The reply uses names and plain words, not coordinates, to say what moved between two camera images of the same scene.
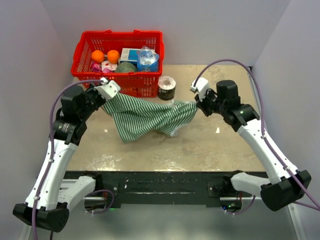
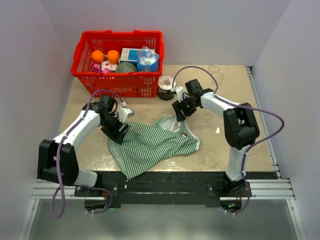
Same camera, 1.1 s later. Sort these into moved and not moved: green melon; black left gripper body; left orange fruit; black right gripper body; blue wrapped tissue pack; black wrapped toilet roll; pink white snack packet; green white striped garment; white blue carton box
Moved: black right gripper body; green white striped garment; black left gripper body
Not moved: white blue carton box; pink white snack packet; green melon; left orange fruit; black wrapped toilet roll; blue wrapped tissue pack
